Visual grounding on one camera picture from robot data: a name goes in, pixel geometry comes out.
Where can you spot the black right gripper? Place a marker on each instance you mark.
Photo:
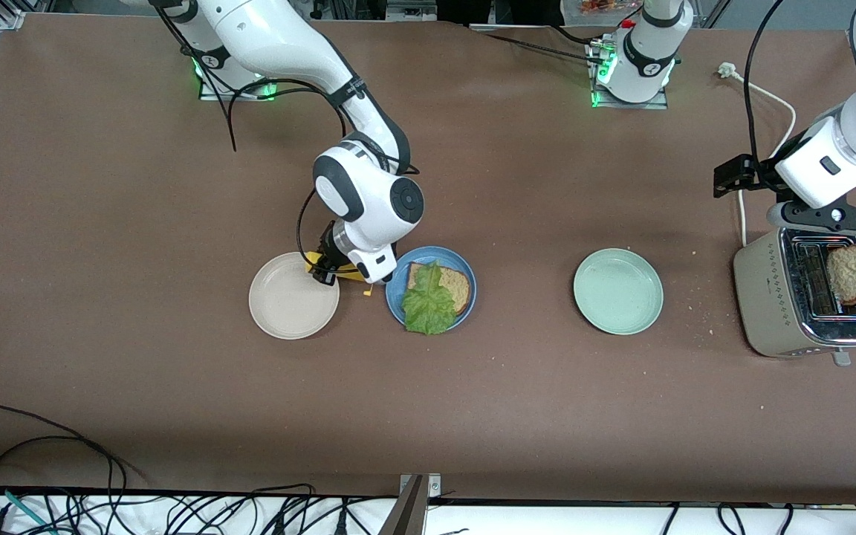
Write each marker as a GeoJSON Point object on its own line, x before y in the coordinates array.
{"type": "Point", "coordinates": [328, 260]}

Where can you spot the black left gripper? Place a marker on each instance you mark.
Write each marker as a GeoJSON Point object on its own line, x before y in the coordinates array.
{"type": "Point", "coordinates": [749, 174]}

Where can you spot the yellow mustard squeeze bottle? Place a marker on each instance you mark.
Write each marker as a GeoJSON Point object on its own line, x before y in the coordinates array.
{"type": "Point", "coordinates": [313, 260]}

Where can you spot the green lettuce leaf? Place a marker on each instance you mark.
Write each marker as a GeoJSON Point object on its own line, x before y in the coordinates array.
{"type": "Point", "coordinates": [428, 305]}

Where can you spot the brown bread slice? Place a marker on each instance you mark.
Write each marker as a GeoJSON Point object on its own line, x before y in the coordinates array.
{"type": "Point", "coordinates": [461, 290]}
{"type": "Point", "coordinates": [853, 273]}

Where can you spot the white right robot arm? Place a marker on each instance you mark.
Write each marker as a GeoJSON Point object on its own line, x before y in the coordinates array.
{"type": "Point", "coordinates": [279, 37]}

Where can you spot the beige round plate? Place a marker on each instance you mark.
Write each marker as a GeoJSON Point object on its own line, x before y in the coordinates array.
{"type": "Point", "coordinates": [287, 305]}

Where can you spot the blue round plate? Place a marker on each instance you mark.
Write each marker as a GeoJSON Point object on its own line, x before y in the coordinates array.
{"type": "Point", "coordinates": [394, 305]}

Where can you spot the pale green round plate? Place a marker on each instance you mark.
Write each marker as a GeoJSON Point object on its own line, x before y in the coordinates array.
{"type": "Point", "coordinates": [618, 291]}

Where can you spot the silver two-slot toaster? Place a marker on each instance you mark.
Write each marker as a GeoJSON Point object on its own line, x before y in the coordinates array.
{"type": "Point", "coordinates": [770, 297]}

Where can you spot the orange food packet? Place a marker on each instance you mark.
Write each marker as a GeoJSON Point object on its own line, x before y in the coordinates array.
{"type": "Point", "coordinates": [606, 6]}

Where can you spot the grey power strip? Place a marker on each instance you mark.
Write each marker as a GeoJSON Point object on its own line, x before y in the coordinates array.
{"type": "Point", "coordinates": [409, 9]}

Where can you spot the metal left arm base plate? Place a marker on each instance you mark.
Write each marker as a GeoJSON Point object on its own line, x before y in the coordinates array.
{"type": "Point", "coordinates": [655, 105]}

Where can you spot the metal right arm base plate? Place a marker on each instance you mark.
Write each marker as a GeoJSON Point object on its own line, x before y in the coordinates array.
{"type": "Point", "coordinates": [209, 95]}

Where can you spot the metal table edge bracket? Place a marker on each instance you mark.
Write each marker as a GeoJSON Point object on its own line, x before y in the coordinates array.
{"type": "Point", "coordinates": [406, 516]}

